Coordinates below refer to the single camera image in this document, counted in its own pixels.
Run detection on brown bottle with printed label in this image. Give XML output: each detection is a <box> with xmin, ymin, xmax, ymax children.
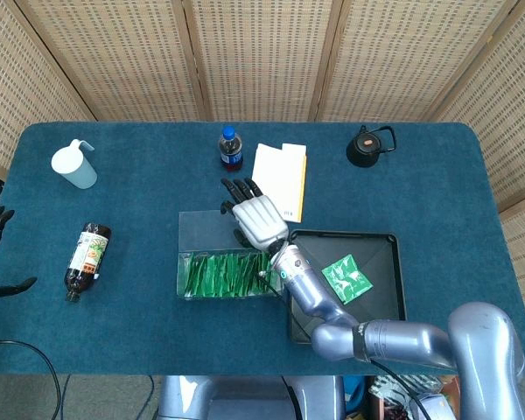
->
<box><xmin>64</xmin><ymin>222</ymin><xmax>113</xmax><ymax>303</ymax></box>

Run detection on white plastic spout cup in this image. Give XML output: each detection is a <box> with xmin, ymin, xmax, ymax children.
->
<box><xmin>50</xmin><ymin>138</ymin><xmax>98</xmax><ymax>190</ymax></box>

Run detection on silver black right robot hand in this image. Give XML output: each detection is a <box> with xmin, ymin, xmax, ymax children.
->
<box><xmin>220</xmin><ymin>176</ymin><xmax>290</xmax><ymax>254</ymax></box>

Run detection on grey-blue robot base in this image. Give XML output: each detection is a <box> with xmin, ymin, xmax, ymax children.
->
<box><xmin>157</xmin><ymin>374</ymin><xmax>347</xmax><ymax>420</ymax></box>

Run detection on black rectangular tray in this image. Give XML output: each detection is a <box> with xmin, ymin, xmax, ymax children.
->
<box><xmin>284</xmin><ymin>228</ymin><xmax>408</xmax><ymax>347</ymax></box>

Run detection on cola bottle with blue cap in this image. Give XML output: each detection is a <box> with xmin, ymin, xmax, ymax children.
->
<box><xmin>218</xmin><ymin>126</ymin><xmax>244</xmax><ymax>172</ymax></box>

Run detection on clear box of green packets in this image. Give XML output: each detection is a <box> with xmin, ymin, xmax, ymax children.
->
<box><xmin>176</xmin><ymin>211</ymin><xmax>287</xmax><ymax>302</ymax></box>

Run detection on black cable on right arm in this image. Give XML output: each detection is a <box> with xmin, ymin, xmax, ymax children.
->
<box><xmin>256</xmin><ymin>269</ymin><xmax>421</xmax><ymax>420</ymax></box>

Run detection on black teapot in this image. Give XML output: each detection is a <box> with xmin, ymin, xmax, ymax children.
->
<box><xmin>346</xmin><ymin>124</ymin><xmax>397</xmax><ymax>168</ymax></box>

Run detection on green packet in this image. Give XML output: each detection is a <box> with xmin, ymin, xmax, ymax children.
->
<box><xmin>321</xmin><ymin>253</ymin><xmax>374</xmax><ymax>306</ymax></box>

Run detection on woven wicker folding screen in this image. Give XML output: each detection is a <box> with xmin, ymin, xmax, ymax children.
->
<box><xmin>0</xmin><ymin>0</ymin><xmax>525</xmax><ymax>327</ymax></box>

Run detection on blue table cloth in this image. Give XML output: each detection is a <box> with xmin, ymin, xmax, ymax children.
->
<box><xmin>0</xmin><ymin>121</ymin><xmax>525</xmax><ymax>377</ymax></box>

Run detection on white booklet with yellow edge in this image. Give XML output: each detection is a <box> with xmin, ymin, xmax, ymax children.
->
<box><xmin>249</xmin><ymin>143</ymin><xmax>308</xmax><ymax>223</ymax></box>

